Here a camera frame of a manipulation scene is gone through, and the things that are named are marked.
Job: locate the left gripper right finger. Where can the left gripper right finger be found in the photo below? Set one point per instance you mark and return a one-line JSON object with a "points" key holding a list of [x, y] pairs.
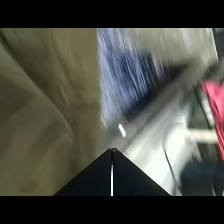
{"points": [[131, 180]]}

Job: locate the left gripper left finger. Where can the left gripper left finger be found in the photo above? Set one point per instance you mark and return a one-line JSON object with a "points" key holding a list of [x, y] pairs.
{"points": [[95, 178]]}

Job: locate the olive green pants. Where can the olive green pants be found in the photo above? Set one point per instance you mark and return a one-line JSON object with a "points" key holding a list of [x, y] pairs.
{"points": [[43, 110]]}

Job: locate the red garment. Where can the red garment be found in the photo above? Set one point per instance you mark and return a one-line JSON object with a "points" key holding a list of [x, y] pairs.
{"points": [[215, 106]]}

